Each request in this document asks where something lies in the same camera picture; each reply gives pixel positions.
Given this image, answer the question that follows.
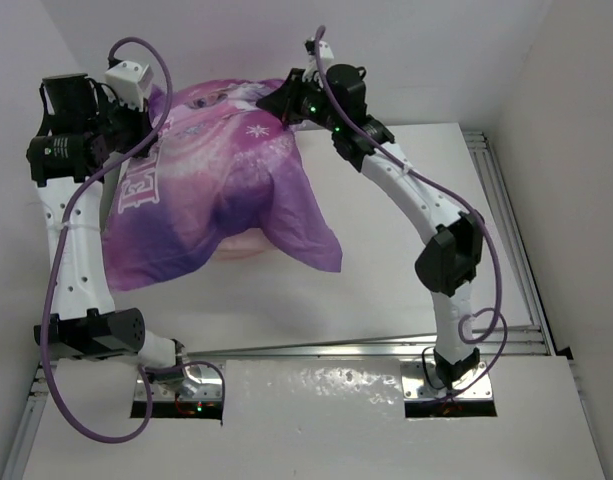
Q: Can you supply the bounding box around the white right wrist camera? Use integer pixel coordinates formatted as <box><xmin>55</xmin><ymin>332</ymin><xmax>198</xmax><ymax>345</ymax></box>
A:
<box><xmin>303</xmin><ymin>38</ymin><xmax>335</xmax><ymax>79</ymax></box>

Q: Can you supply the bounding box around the white front cover board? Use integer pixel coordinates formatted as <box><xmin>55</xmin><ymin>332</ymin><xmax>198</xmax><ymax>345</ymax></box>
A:
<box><xmin>25</xmin><ymin>357</ymin><xmax>603</xmax><ymax>479</ymax></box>

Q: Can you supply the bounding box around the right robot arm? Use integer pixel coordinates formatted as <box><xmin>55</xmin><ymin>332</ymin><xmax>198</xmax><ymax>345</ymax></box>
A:
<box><xmin>256</xmin><ymin>64</ymin><xmax>483</xmax><ymax>387</ymax></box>

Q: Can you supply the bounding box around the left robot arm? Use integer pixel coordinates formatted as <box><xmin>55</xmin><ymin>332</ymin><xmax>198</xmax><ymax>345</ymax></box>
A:
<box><xmin>27</xmin><ymin>72</ymin><xmax>177</xmax><ymax>370</ymax></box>

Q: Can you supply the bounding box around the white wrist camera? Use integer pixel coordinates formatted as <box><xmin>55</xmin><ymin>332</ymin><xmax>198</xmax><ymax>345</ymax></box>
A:
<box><xmin>104</xmin><ymin>60</ymin><xmax>154</xmax><ymax>111</ymax></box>
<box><xmin>303</xmin><ymin>38</ymin><xmax>335</xmax><ymax>79</ymax></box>

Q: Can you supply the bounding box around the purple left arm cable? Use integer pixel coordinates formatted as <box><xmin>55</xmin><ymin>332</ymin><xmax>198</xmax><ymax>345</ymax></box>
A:
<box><xmin>40</xmin><ymin>36</ymin><xmax>229</xmax><ymax>444</ymax></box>

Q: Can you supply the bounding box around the pink purple pillowcase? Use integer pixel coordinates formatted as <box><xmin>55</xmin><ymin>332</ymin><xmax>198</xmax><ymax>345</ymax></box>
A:
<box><xmin>102</xmin><ymin>79</ymin><xmax>343</xmax><ymax>292</ymax></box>

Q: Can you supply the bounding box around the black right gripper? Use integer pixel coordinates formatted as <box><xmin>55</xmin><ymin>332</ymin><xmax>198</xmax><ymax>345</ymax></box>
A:
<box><xmin>261</xmin><ymin>66</ymin><xmax>343</xmax><ymax>131</ymax></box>

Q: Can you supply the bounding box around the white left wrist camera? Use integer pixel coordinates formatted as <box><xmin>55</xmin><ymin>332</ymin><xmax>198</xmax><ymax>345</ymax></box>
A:
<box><xmin>104</xmin><ymin>60</ymin><xmax>154</xmax><ymax>111</ymax></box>

